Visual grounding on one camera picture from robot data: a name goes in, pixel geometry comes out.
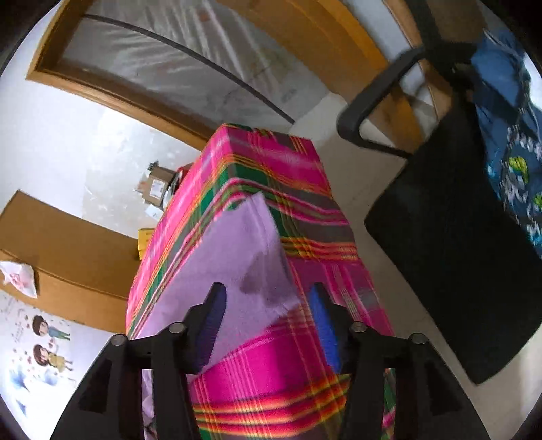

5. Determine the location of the pink green plaid blanket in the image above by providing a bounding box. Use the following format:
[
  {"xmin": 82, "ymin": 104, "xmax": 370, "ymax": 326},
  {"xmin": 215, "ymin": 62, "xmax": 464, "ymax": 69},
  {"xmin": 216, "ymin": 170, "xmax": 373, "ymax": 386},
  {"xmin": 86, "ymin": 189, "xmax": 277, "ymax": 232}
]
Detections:
[{"xmin": 125, "ymin": 124, "xmax": 396, "ymax": 440}]

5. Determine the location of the white plastic bag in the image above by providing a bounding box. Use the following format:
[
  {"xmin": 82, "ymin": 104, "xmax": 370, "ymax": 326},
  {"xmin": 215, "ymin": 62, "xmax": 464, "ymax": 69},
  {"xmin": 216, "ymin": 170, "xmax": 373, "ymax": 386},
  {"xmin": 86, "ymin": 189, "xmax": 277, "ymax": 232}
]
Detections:
[{"xmin": 0, "ymin": 260, "xmax": 39, "ymax": 297}]

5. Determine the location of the wooden door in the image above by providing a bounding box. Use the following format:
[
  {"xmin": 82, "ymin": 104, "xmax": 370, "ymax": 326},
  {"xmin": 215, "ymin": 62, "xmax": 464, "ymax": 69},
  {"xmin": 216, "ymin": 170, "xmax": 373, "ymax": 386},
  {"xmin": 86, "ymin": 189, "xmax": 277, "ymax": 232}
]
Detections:
[{"xmin": 220, "ymin": 0, "xmax": 424, "ymax": 153}]

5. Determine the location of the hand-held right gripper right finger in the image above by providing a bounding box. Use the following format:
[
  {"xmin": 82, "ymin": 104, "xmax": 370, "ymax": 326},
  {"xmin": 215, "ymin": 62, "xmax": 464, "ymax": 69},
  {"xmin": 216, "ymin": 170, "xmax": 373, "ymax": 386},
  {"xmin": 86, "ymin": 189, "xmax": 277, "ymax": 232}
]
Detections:
[{"xmin": 309, "ymin": 284, "xmax": 492, "ymax": 440}]

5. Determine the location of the cartoon wall poster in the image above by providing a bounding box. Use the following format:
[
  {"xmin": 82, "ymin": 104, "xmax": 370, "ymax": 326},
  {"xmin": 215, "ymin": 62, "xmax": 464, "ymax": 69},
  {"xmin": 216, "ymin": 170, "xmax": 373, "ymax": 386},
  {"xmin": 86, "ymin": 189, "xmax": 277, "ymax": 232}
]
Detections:
[{"xmin": 0, "ymin": 292, "xmax": 79, "ymax": 419}]

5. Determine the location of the blue denim bag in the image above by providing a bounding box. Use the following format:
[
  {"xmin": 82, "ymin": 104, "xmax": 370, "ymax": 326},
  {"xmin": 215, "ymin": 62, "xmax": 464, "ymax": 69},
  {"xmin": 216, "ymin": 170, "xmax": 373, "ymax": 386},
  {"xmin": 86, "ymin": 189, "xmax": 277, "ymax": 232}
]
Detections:
[{"xmin": 470, "ymin": 27, "xmax": 542, "ymax": 250}]

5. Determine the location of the clear plastic door curtain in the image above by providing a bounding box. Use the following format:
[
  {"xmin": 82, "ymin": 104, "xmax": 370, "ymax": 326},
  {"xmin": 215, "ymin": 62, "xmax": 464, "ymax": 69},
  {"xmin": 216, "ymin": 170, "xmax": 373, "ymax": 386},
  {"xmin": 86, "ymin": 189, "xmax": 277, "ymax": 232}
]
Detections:
[{"xmin": 61, "ymin": 0, "xmax": 327, "ymax": 123}]

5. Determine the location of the cardboard box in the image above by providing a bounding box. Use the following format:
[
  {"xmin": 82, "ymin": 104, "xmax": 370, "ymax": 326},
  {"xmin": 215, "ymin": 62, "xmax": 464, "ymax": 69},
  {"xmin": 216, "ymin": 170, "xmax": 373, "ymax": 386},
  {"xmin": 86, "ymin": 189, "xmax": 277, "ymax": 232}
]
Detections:
[{"xmin": 135, "ymin": 161, "xmax": 179, "ymax": 208}]

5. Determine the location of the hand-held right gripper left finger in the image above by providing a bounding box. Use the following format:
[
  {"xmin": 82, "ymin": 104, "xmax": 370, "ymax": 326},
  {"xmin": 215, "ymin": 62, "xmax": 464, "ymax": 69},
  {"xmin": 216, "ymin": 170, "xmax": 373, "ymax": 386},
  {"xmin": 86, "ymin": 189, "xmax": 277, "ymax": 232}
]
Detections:
[{"xmin": 51, "ymin": 283, "xmax": 227, "ymax": 440}]

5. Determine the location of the purple fleece garment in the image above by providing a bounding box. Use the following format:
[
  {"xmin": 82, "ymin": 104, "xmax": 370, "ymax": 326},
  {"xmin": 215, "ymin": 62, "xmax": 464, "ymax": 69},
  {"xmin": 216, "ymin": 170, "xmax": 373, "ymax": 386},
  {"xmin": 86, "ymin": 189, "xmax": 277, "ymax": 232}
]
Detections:
[{"xmin": 142, "ymin": 191, "xmax": 302, "ymax": 440}]

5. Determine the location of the wooden door frame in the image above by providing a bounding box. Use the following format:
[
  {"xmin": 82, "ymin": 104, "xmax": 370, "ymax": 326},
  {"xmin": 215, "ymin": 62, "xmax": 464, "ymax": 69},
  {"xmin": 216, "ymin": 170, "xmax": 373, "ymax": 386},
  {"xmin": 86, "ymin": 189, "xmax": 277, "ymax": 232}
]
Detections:
[{"xmin": 26, "ymin": 0, "xmax": 221, "ymax": 151}]

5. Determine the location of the yellow bag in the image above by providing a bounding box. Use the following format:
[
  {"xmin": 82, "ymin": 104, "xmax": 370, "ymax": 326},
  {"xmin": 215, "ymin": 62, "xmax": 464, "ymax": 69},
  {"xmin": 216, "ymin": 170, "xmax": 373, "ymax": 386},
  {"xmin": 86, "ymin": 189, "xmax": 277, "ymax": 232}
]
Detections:
[{"xmin": 138, "ymin": 227, "xmax": 155, "ymax": 259}]

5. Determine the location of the wooden wardrobe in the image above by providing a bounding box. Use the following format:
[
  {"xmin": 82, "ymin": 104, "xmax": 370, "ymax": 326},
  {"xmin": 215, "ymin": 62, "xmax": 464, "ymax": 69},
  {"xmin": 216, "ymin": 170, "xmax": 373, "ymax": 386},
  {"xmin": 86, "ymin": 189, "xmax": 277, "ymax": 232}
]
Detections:
[{"xmin": 0, "ymin": 190, "xmax": 142, "ymax": 335}]

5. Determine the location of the black mesh office chair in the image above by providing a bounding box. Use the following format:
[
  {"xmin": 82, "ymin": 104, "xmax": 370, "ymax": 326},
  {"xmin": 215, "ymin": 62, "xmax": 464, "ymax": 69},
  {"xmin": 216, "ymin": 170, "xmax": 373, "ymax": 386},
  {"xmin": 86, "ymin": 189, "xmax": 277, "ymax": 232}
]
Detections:
[{"xmin": 336, "ymin": 0, "xmax": 542, "ymax": 386}]

